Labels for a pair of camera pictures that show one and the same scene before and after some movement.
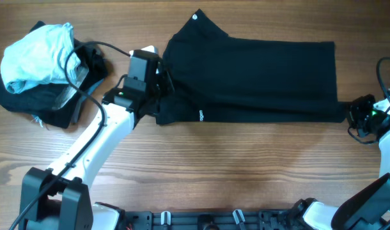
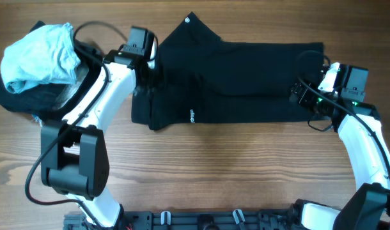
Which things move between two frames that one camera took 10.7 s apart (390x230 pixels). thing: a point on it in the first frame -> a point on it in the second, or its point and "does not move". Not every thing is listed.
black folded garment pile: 57,104 does not move
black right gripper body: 362,115 -> 311,99
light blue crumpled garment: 39,56 does not move
